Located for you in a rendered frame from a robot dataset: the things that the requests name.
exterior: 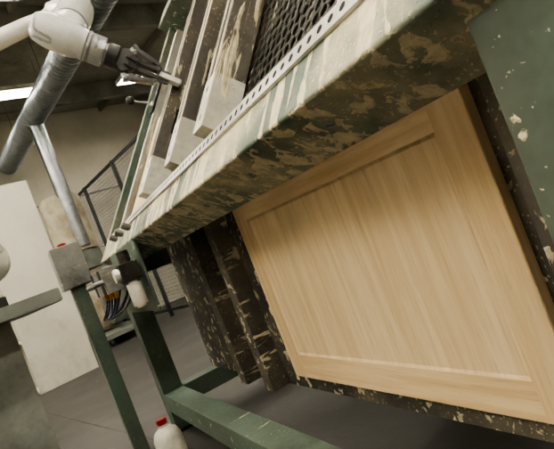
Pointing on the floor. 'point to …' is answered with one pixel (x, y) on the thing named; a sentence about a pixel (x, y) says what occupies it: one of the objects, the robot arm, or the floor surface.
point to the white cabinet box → (43, 341)
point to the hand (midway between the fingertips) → (169, 79)
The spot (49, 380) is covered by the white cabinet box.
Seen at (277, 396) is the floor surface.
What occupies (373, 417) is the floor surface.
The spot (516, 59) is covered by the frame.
